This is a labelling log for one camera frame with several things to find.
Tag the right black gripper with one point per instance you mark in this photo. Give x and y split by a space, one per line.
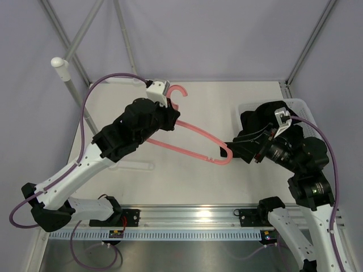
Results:
247 145

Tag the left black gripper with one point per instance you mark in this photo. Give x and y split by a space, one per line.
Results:
171 115

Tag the black shirt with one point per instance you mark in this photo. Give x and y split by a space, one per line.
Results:
284 153

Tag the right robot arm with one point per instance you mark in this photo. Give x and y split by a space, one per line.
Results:
313 194

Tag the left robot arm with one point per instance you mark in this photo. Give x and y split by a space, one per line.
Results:
53 206

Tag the white perforated plastic basket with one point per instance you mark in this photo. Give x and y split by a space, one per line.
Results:
306 113

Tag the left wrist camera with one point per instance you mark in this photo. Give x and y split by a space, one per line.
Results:
157 91

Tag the aluminium mounting rail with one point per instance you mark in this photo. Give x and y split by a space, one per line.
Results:
153 217

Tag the aluminium frame post right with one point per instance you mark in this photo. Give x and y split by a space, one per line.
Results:
317 30

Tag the white slotted cable duct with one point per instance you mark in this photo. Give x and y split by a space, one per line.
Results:
157 235

